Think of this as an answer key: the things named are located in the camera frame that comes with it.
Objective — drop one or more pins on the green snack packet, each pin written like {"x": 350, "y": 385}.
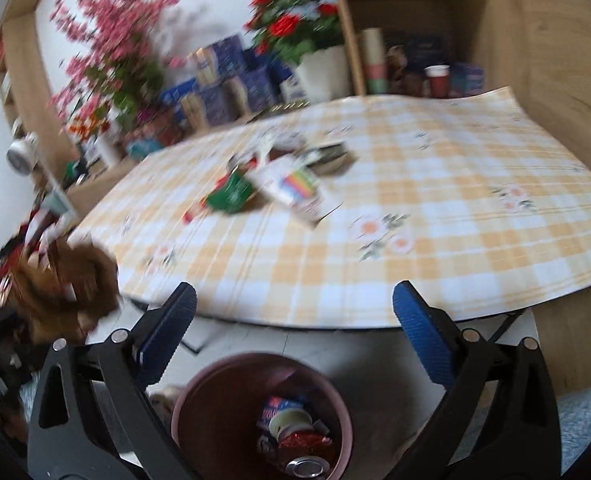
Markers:
{"x": 233, "y": 192}

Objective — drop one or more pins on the white box with coloured stripes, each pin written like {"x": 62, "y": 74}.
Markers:
{"x": 295, "y": 187}

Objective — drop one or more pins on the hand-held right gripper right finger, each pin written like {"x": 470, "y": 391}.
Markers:
{"x": 423, "y": 335}

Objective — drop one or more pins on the grey fluffy slipper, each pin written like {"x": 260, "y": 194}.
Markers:
{"x": 165, "y": 402}

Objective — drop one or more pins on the dark blue red-label box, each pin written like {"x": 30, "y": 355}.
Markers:
{"x": 261, "y": 62}

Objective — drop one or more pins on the yellow plaid floral tablecloth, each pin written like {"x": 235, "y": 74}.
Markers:
{"x": 375, "y": 270}

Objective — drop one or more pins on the slim white vase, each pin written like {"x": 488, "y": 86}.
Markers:
{"x": 107, "y": 149}

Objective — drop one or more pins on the pink blossom arrangement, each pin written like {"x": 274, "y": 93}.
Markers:
{"x": 110, "y": 35}

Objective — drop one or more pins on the red rose bouquet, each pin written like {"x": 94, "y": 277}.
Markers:
{"x": 290, "y": 22}

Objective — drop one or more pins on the plaid basket planter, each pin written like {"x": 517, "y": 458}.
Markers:
{"x": 158, "y": 127}

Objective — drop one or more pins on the dark blue shelf box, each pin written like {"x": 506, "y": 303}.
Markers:
{"x": 420, "y": 50}

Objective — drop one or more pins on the gold leaf tray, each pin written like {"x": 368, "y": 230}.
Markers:
{"x": 275, "y": 111}

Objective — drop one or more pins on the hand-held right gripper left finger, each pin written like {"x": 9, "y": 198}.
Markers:
{"x": 168, "y": 335}

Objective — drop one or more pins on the white faceted vase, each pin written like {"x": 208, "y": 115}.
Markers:
{"x": 325, "y": 75}

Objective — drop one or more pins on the brown plush toy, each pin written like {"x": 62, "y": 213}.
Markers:
{"x": 70, "y": 285}

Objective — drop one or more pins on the flat blue carton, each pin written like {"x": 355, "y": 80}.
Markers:
{"x": 180, "y": 92}

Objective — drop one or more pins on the maroon plastic bin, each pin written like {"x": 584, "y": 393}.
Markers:
{"x": 215, "y": 410}

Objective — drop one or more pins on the red wrapper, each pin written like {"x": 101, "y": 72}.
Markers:
{"x": 303, "y": 446}

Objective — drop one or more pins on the crushed silver can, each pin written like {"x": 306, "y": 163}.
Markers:
{"x": 328, "y": 156}

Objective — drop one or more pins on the orange artificial flowers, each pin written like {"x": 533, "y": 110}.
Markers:
{"x": 87, "y": 125}

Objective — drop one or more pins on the blue ice cream box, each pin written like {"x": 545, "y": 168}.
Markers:
{"x": 275, "y": 405}

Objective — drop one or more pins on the brown cup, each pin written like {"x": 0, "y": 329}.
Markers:
{"x": 412, "y": 86}

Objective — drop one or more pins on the blue white-label box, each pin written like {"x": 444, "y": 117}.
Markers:
{"x": 293, "y": 89}

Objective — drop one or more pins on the person's fleece-clad leg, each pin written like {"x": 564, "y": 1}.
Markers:
{"x": 588, "y": 435}

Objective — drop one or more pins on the stack of pastel cups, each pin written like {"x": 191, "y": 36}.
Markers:
{"x": 374, "y": 60}

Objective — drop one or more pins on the wooden low cabinet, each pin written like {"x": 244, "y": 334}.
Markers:
{"x": 100, "y": 172}

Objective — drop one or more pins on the red paper cup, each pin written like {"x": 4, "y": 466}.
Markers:
{"x": 437, "y": 82}

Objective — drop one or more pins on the white desk fan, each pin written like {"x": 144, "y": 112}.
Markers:
{"x": 22, "y": 152}

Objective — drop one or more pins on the gold and blue gift box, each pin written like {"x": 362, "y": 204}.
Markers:
{"x": 220, "y": 60}
{"x": 250, "y": 91}
{"x": 208, "y": 107}

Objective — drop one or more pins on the small blue box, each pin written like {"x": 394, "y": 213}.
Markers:
{"x": 468, "y": 80}

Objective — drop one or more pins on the red lighter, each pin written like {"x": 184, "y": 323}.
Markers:
{"x": 195, "y": 212}

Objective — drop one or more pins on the teal pouch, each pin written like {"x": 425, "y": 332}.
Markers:
{"x": 144, "y": 150}

